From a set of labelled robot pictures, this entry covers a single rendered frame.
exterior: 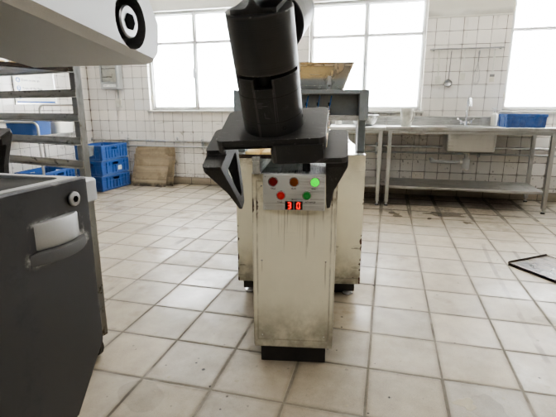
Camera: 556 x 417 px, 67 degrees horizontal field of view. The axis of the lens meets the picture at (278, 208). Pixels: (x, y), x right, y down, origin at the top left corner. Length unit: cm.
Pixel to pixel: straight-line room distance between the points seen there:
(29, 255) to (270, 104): 22
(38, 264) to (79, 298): 5
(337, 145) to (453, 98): 519
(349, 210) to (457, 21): 368
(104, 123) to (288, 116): 654
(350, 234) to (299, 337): 78
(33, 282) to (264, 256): 148
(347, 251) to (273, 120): 210
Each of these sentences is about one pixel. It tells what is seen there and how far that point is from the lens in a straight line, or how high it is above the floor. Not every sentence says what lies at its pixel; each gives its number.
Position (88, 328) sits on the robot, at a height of 94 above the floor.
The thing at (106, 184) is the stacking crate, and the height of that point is 9.
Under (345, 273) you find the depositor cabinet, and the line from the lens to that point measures 250.
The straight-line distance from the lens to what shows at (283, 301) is 180.
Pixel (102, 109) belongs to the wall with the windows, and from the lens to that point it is 690.
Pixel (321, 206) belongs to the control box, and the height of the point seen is 72.
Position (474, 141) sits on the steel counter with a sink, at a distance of 501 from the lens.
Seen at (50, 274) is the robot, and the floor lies 99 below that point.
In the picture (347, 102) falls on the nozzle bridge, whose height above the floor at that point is 112.
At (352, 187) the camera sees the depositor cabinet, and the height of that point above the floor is 66.
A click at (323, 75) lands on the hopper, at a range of 236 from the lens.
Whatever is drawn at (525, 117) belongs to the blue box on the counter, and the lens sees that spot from 518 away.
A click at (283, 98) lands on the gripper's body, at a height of 110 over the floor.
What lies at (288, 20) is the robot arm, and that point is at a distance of 37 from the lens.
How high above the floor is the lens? 109
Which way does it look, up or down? 14 degrees down
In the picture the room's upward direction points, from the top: straight up
